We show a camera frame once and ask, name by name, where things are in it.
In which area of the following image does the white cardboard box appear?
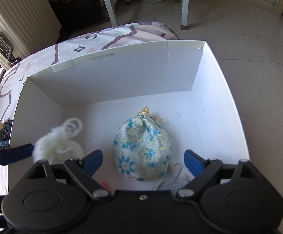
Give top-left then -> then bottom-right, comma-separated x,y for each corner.
10,40 -> 249,190

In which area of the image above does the cream yarn ball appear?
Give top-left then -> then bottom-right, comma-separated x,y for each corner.
32,118 -> 84,164

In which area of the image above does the white ribbed suitcase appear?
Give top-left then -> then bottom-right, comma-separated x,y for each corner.
0,0 -> 61,70

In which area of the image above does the cartoon print bed sheet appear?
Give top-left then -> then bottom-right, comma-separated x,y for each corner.
0,22 -> 180,197

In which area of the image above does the black bag on floor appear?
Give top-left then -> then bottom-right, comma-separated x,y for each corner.
48,0 -> 107,43

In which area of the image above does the pink white crochet doll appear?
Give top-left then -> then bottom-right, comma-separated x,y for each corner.
98,181 -> 113,192

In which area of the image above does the blue floral drawstring pouch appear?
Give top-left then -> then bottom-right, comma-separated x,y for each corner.
111,107 -> 172,181

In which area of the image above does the grey crochet owl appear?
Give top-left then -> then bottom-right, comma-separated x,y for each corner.
153,162 -> 192,195

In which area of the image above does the brown blue crochet flower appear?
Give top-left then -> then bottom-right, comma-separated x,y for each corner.
0,119 -> 13,148

